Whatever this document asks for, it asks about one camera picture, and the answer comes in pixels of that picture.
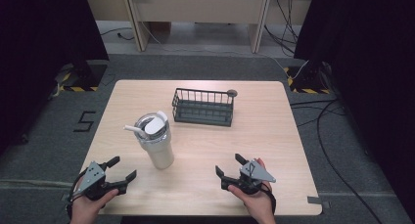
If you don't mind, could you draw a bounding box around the wooden desk frame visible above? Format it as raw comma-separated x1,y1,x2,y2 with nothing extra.
82,0,317,54

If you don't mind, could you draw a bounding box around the person's left hand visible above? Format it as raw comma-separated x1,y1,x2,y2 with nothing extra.
69,188,119,224

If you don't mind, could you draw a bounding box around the black curtain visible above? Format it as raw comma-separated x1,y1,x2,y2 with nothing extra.
293,0,415,215
0,0,110,157

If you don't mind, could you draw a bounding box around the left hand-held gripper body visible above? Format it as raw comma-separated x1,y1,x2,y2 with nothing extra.
71,160,128,201

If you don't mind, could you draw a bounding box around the bundle of black cables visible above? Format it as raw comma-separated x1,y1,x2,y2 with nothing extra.
263,0,300,57

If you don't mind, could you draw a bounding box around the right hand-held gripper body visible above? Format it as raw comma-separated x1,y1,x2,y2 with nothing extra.
220,159,277,196

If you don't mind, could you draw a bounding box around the black cable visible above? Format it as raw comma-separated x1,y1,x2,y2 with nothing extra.
290,99,384,224

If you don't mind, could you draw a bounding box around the black stand base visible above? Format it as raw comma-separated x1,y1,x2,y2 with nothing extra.
283,61,333,95
53,59,110,93

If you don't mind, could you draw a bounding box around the white tumbler cup with straw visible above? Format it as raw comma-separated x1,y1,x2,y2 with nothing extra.
122,110,175,170

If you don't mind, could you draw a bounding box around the black wrist strap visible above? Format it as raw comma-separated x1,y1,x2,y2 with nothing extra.
260,184,278,215
65,168,88,218

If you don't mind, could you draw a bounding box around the black wire basket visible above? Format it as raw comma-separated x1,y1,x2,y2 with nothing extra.
171,87,239,127

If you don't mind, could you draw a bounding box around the person's right hand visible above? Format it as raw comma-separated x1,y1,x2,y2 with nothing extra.
227,157,277,224

